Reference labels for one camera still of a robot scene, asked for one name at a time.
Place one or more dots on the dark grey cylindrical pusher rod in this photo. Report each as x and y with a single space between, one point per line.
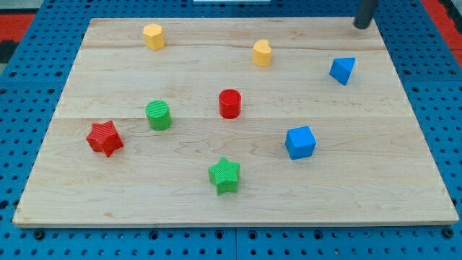
365 13

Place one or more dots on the yellow heart block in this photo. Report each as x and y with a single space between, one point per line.
262 53

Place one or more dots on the blue triangle block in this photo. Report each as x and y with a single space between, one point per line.
341 69

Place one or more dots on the wooden board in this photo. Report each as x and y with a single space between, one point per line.
273 122

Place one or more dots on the blue cube block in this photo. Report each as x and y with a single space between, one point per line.
300 142

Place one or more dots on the red cylinder block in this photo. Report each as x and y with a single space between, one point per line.
229 103

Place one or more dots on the yellow hexagon block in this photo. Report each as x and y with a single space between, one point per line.
153 35

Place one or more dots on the green star block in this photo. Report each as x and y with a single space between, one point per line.
225 176

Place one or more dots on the green cylinder block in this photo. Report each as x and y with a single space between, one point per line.
158 115

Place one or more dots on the red star block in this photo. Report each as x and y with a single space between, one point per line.
104 138

